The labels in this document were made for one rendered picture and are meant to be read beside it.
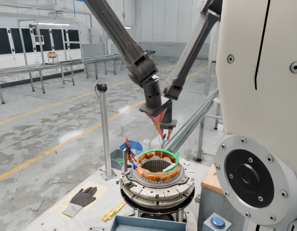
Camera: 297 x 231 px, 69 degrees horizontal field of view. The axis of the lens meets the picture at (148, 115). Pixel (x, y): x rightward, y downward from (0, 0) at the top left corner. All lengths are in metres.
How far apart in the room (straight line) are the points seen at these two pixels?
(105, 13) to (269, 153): 0.52
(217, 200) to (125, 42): 0.73
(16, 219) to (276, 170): 2.44
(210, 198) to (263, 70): 0.79
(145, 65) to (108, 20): 0.16
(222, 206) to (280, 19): 0.84
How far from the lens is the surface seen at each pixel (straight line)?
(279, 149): 0.34
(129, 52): 0.66
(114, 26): 0.66
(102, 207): 1.28
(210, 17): 0.92
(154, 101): 0.75
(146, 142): 1.00
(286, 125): 0.31
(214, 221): 0.86
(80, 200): 1.32
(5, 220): 2.64
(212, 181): 1.00
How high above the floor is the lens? 1.65
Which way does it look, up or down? 21 degrees down
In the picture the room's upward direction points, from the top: straight up
